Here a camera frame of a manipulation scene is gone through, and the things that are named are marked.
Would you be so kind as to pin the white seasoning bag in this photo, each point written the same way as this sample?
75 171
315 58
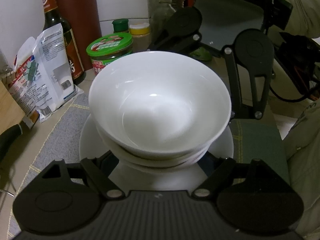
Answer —
53 81

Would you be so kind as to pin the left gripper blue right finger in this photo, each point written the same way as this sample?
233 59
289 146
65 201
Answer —
211 165

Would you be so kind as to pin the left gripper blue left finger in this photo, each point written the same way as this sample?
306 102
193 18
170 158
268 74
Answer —
100 168

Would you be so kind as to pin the red white seasoning packet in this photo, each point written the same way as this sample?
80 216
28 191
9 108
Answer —
18 88

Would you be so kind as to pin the bamboo cutting board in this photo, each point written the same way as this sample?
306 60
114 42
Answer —
11 113

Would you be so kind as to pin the green cap bottle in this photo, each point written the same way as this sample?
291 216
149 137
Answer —
121 25

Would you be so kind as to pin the red knife block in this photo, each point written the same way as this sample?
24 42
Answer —
80 21

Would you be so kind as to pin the clear plastic bottle red cap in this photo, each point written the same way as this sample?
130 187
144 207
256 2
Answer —
160 16

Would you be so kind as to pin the black kitchen knife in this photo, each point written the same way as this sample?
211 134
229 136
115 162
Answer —
7 138

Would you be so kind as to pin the green lid sauce jar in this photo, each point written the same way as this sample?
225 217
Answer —
107 49

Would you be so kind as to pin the white floral bowl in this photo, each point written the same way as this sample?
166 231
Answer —
159 104

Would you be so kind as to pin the small white plate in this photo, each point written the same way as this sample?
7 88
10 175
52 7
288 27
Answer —
153 173

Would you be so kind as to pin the yellow lid spice jar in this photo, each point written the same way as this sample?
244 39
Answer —
141 34

